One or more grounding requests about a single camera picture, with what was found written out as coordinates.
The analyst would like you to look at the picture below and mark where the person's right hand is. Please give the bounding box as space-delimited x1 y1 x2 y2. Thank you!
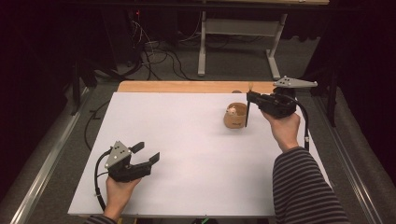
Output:
261 111 302 153

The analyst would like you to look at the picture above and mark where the white table board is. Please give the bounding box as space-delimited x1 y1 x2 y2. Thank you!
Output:
67 91 332 218

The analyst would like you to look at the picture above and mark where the dark device with green light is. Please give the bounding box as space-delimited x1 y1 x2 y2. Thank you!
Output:
190 217 219 224

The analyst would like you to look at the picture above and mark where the bundle of floor cables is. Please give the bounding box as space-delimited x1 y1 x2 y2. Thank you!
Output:
129 18 202 82

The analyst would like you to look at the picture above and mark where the black cable on floor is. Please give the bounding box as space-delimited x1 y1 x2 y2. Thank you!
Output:
83 100 110 152

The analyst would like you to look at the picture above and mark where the black metal stand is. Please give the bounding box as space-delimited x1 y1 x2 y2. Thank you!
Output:
70 59 127 117
288 62 340 128

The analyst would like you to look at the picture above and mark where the aluminium floor rail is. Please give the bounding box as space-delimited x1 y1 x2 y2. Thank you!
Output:
313 95 385 224
8 88 92 224

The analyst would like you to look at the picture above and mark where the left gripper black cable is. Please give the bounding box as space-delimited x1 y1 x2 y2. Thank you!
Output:
93 148 113 213

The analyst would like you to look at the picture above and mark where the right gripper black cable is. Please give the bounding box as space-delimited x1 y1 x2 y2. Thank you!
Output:
281 92 311 152

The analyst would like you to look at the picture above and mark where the white metal desk frame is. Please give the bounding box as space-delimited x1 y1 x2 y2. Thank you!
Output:
197 10 289 81

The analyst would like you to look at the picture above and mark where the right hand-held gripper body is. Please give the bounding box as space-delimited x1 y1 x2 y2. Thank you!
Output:
259 76 318 119

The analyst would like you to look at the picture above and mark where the brown pen holder cup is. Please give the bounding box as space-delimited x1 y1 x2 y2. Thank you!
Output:
223 102 249 130

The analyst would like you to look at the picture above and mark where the black pen with beige end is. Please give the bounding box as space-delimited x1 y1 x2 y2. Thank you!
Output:
245 81 255 128

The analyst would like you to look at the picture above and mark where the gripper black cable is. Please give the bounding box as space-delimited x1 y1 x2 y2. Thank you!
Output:
93 148 113 213
281 92 311 152

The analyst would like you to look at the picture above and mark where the person's left hand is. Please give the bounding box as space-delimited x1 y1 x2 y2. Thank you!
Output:
103 176 142 221

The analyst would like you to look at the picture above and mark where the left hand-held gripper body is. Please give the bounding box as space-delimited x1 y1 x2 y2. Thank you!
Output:
104 140 153 183

